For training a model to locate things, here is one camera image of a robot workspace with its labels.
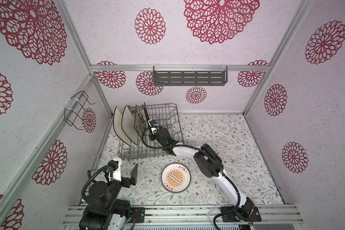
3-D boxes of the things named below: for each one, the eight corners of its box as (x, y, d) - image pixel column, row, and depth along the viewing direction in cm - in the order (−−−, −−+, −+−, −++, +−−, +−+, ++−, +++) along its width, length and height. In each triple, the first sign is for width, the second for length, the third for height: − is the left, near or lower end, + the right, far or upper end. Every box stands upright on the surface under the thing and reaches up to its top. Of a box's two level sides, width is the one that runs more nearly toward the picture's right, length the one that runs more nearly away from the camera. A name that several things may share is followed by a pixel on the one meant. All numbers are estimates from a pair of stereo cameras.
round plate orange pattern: (160, 193, 82) (160, 191, 80) (162, 165, 93) (162, 162, 91) (191, 193, 82) (192, 191, 80) (189, 165, 93) (189, 162, 91)
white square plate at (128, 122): (129, 148, 102) (121, 130, 85) (128, 126, 115) (120, 106, 98) (140, 146, 103) (134, 127, 86) (137, 124, 116) (132, 104, 100)
